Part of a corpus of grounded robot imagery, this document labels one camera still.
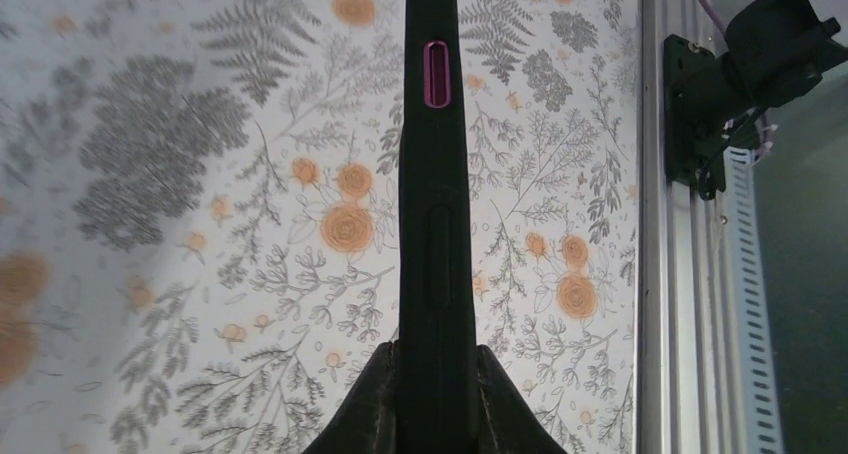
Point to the floral patterned table mat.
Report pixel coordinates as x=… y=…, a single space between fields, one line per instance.
x=199 y=215

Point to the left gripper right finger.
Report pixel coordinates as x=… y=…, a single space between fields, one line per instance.
x=507 y=424

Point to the slotted grey cable duct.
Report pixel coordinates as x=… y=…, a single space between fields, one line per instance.
x=753 y=369

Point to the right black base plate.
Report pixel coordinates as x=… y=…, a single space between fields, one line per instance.
x=701 y=93

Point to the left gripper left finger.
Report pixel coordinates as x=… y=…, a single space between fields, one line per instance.
x=365 y=422

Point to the aluminium mounting rail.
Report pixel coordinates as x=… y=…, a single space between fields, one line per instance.
x=679 y=403

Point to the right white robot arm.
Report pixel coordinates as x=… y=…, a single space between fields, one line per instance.
x=775 y=52

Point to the phone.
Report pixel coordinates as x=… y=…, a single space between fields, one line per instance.
x=436 y=398

